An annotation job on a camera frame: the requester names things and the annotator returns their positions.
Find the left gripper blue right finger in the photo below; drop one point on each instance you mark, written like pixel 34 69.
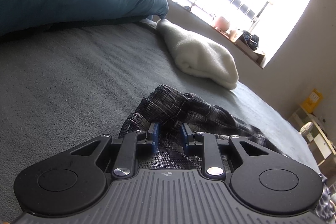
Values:
pixel 187 137

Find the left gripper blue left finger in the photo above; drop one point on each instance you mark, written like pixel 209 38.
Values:
pixel 153 136

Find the black white plaid pants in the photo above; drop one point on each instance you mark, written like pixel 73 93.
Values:
pixel 183 160

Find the folded white fleece garment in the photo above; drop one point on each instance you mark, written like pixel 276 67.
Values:
pixel 198 55

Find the grey bed blanket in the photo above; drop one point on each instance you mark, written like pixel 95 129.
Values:
pixel 64 85

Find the pink pot on windowsill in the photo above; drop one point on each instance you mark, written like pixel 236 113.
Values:
pixel 222 24

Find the white pinecone ornament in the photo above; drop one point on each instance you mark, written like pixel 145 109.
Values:
pixel 306 128

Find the yellow box on desk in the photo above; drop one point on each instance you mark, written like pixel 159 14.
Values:
pixel 312 101

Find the light wooden desk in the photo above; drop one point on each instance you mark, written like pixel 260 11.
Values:
pixel 318 142

